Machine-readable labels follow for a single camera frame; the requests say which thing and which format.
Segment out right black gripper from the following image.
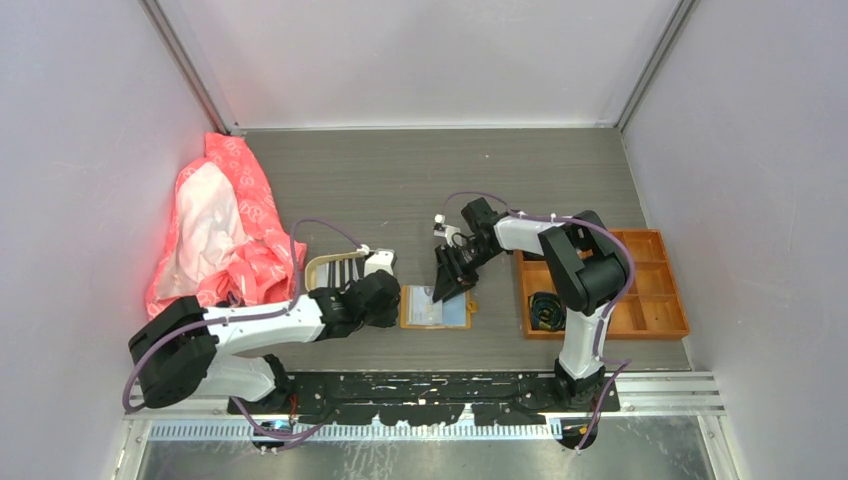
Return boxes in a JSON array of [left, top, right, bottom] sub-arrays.
[[433, 239, 499, 303]]

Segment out white patterned card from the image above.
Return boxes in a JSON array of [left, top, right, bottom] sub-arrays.
[[403, 285, 442, 327]]

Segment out orange leather card holder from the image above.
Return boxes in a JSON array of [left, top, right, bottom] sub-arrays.
[[398, 285, 478, 330]]

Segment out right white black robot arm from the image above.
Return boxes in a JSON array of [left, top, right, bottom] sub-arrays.
[[432, 197, 635, 411]]

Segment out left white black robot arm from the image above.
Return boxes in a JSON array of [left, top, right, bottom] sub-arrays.
[[123, 270, 401, 413]]

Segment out beige oval card tray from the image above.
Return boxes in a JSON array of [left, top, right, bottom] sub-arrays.
[[304, 252, 368, 291]]

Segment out cards in beige tray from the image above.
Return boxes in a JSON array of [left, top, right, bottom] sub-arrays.
[[315, 258, 364, 289]]

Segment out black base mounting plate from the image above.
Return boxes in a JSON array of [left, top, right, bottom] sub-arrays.
[[227, 371, 621, 447]]

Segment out rolled dark belt left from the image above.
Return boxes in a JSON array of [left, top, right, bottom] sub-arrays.
[[528, 291, 566, 332]]

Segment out pink white crumpled cloth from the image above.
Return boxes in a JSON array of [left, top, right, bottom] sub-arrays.
[[144, 132, 307, 318]]

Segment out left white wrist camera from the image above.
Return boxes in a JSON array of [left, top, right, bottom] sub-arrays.
[[362, 248, 397, 276]]

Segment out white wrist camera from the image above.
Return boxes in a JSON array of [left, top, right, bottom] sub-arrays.
[[362, 248, 397, 276], [433, 213, 465, 247]]

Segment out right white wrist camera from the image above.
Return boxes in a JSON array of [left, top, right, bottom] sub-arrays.
[[433, 213, 465, 247]]

